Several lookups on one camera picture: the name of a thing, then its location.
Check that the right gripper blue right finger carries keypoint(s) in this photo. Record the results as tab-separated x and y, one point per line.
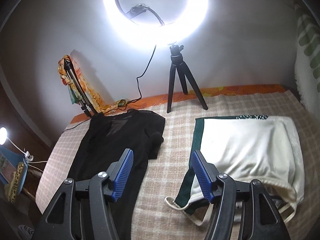
206	174

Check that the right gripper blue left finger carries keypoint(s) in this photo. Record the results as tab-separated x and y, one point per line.
118	172

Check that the black t-shirt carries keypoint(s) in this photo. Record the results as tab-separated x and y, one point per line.
104	143

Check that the beige checked blanket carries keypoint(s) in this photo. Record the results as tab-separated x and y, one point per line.
153	219

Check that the white green folded garment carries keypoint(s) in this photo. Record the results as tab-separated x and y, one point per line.
262	147

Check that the colourful orange scarf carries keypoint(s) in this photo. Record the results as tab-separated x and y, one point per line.
97	101

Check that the blue side table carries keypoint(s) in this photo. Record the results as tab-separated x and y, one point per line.
13	173

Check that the white clip desk lamp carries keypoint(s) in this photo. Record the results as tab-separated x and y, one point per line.
4	137

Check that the black mini tripod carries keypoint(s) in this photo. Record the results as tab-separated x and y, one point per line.
178	66

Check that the green striped white pillow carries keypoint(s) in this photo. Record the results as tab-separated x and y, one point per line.
307	60

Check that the white ring light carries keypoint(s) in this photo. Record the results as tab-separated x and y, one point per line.
160	22

